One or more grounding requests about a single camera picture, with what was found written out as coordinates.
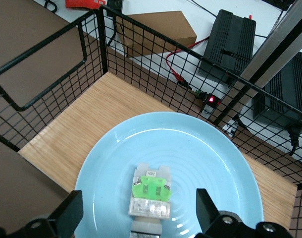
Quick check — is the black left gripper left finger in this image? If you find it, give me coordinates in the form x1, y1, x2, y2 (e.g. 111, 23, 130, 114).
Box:
7, 190, 84, 238

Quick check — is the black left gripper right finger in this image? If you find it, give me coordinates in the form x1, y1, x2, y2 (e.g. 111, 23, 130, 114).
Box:
194, 188, 256, 238

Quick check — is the light blue round plate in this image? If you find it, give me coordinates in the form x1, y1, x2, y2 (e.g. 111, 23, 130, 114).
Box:
74, 111, 265, 238

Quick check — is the red push button switch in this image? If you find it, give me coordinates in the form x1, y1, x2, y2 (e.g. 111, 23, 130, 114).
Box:
127, 163, 173, 238

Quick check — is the red digit display module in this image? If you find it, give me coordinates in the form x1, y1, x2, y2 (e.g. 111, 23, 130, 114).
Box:
194, 90, 220, 113

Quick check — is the black ribbed power supply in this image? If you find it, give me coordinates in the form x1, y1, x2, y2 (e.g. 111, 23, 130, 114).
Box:
199, 9, 257, 85
252, 51, 302, 122

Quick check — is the brown cardboard box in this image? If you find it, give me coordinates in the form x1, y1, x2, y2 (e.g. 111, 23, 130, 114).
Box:
115, 10, 198, 59

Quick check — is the red flat package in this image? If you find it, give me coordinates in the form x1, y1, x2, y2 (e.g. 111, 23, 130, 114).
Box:
65, 0, 107, 9

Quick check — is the black power adapter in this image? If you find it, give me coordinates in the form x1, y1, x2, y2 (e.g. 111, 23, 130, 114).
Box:
105, 0, 124, 11

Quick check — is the wooden tray with wire sides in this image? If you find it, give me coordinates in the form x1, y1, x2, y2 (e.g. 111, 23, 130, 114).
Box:
0, 4, 302, 238

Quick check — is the black power cord plug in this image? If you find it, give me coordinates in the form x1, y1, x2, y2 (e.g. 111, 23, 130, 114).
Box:
288, 122, 302, 157

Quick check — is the red clip cable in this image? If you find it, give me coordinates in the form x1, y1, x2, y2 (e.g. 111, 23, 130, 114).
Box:
165, 35, 211, 87

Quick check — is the aluminium camera mast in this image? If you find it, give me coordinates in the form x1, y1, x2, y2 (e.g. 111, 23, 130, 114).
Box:
239, 0, 302, 88

